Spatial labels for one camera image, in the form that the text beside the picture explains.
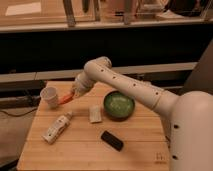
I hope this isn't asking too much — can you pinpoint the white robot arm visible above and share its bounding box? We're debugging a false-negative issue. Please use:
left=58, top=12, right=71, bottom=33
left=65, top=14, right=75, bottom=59
left=73, top=56, right=213, bottom=171

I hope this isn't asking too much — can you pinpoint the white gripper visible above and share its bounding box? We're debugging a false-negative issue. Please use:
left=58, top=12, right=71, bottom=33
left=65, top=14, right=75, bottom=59
left=72, top=72, right=95, bottom=98

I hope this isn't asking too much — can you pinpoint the white sponge block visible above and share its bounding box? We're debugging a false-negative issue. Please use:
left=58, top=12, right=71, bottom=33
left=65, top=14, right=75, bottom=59
left=89, top=105, right=102, bottom=123

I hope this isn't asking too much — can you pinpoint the black rectangular case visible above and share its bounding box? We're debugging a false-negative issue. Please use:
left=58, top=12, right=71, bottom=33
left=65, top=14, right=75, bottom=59
left=101, top=131, right=124, bottom=151

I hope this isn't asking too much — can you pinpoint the black cable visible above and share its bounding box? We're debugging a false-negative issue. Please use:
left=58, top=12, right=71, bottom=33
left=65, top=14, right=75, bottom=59
left=0, top=106, right=38, bottom=118

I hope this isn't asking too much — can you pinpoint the orange pepper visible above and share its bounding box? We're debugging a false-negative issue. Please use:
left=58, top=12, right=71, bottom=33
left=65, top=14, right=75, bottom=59
left=59, top=94, right=74, bottom=105

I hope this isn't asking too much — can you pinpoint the dark chair back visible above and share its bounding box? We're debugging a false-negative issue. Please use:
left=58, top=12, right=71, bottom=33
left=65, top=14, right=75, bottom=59
left=180, top=39, right=213, bottom=95

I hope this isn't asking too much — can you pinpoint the green ceramic bowl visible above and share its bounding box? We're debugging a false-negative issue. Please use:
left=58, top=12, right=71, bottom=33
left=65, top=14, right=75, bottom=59
left=103, top=91, right=135, bottom=120

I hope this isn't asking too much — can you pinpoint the white plastic bottle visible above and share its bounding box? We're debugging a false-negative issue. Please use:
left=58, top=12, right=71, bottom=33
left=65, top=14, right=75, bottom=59
left=42, top=112, right=73, bottom=144

